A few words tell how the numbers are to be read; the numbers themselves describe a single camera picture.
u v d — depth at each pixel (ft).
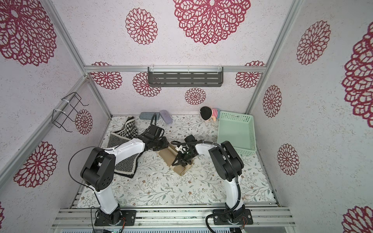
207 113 3.70
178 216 2.49
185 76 3.06
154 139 2.41
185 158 2.80
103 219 2.36
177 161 2.87
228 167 1.71
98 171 1.59
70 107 2.61
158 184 2.80
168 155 2.99
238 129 3.62
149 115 3.83
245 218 2.39
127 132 3.36
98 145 3.54
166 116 3.83
